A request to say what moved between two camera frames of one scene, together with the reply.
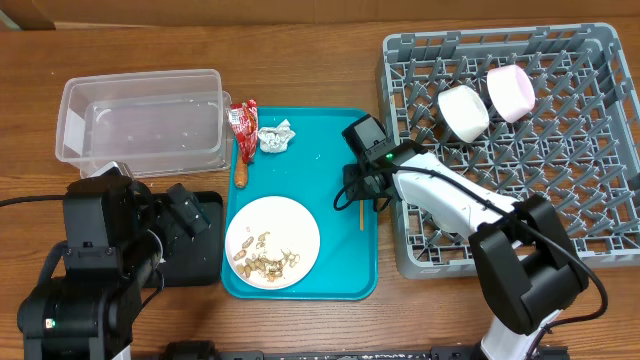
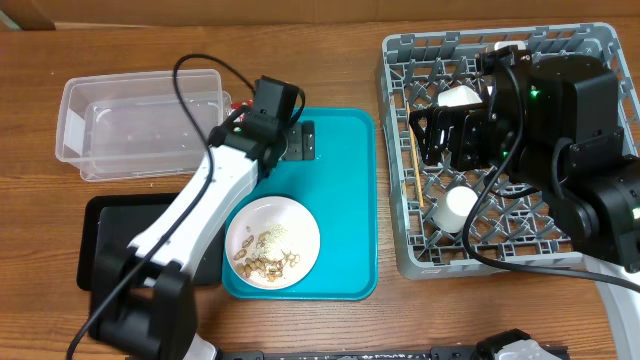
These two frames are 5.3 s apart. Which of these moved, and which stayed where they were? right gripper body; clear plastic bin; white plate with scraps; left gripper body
Moved: left gripper body; right gripper body
Stayed: clear plastic bin; white plate with scraps
